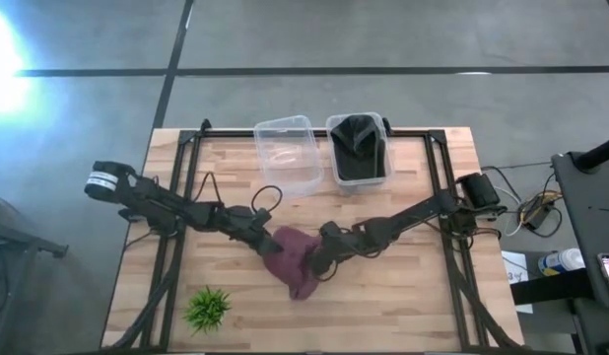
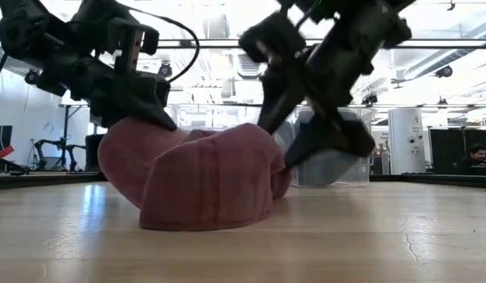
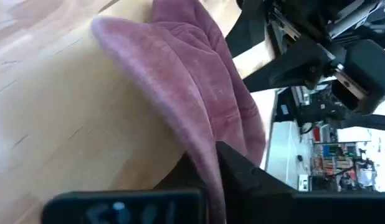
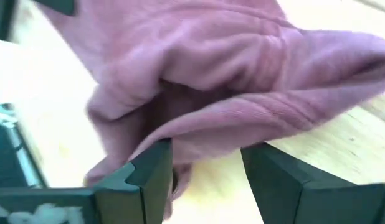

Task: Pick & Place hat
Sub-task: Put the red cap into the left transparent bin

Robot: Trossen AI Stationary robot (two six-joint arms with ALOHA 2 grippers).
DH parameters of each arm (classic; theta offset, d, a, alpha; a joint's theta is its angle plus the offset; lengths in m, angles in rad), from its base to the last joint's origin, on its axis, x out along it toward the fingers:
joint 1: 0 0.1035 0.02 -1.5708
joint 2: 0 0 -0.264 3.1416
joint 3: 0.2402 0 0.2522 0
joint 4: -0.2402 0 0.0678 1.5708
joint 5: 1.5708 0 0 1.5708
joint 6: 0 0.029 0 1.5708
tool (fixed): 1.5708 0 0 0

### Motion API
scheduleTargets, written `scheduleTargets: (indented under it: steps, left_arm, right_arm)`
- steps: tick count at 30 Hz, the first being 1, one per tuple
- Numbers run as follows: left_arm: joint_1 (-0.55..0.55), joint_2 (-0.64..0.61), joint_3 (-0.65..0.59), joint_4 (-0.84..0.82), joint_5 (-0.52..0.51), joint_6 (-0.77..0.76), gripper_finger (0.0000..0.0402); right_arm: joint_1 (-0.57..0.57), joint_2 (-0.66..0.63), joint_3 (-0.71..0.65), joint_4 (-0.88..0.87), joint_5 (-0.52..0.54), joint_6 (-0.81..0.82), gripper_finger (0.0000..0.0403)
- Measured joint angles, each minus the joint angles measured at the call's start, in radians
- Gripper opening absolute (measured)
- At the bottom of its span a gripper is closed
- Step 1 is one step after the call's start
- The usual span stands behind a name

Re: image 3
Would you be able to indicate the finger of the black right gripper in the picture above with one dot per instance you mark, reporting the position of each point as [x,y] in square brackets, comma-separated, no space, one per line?
[251,28]
[292,68]

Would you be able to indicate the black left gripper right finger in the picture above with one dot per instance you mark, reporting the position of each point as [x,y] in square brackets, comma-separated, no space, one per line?
[261,202]

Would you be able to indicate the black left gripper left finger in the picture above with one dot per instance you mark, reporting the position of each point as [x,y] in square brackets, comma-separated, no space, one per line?
[133,207]

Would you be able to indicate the maroon fleece hat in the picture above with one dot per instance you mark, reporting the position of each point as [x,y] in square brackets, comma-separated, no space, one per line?
[192,81]

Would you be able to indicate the small white box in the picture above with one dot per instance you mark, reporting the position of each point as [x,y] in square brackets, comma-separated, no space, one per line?
[303,182]

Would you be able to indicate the cluttered storage shelf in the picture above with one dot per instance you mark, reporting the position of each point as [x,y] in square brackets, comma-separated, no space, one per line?
[335,163]

